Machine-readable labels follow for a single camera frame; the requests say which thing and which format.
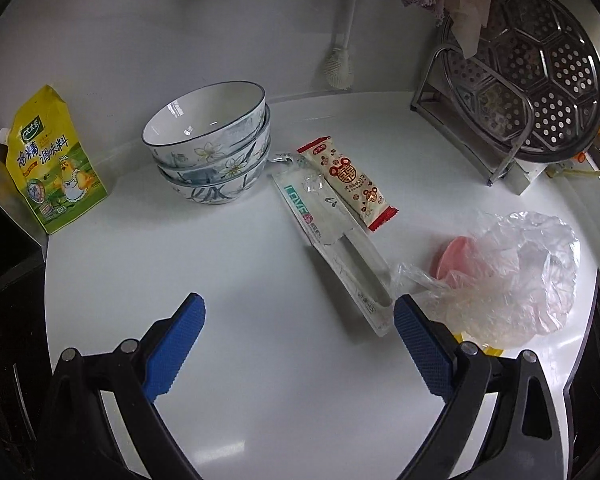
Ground stacked floral ceramic bowls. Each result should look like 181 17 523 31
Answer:
142 80 271 204

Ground steel dish rack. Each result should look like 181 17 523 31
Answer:
411 42 534 188

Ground clear bag with orange scraps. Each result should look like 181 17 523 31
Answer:
391 210 581 350

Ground yellow seasoning pouch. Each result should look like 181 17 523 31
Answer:
0 84 107 234

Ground red white snack wrapper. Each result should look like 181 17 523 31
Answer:
297 136 399 232

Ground clear toothbrush package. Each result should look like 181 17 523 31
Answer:
268 154 393 337

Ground yellow plastic ring lid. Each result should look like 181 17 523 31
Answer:
453 332 504 356

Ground yellow gas hose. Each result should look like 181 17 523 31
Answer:
544 129 600 181

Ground perforated steel steamer tray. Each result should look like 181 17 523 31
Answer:
450 0 600 164

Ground pink leaf shaped dish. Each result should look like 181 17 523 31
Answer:
430 236 480 288

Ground white bottle brush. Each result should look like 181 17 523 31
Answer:
323 0 358 91

